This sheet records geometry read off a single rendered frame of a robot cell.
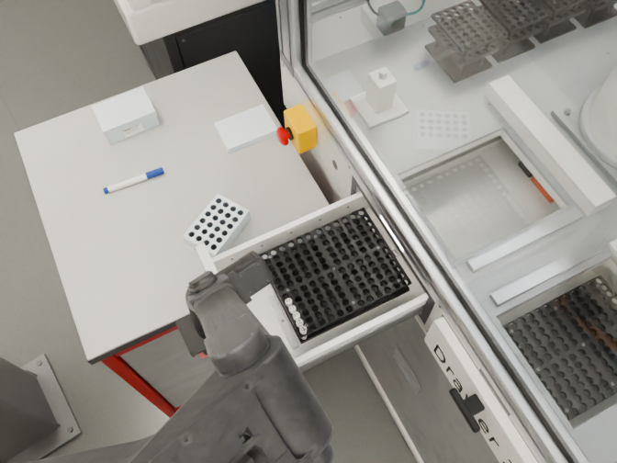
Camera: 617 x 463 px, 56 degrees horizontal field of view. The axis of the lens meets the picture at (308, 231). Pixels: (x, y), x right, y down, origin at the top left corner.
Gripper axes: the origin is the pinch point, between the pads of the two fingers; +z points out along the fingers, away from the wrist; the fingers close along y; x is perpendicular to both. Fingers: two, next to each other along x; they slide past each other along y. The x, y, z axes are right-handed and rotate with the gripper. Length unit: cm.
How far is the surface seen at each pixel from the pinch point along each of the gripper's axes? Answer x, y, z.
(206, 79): 68, 27, 11
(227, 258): 14.3, 8.4, 0.4
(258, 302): 5.6, 10.3, 5.3
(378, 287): -5.0, 29.1, -2.3
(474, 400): -29.4, 31.3, -3.4
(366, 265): -0.5, 29.5, -2.4
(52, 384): 47, -45, 91
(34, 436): 32, -54, 87
